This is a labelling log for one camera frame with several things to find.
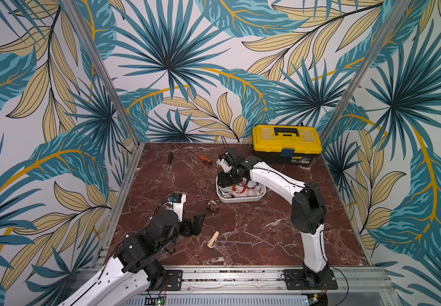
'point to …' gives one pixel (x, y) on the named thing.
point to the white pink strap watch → (255, 191)
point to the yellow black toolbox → (293, 145)
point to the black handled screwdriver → (170, 158)
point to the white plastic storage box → (246, 192)
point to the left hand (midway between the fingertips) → (194, 217)
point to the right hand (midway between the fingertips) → (222, 181)
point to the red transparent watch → (245, 187)
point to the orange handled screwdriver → (206, 160)
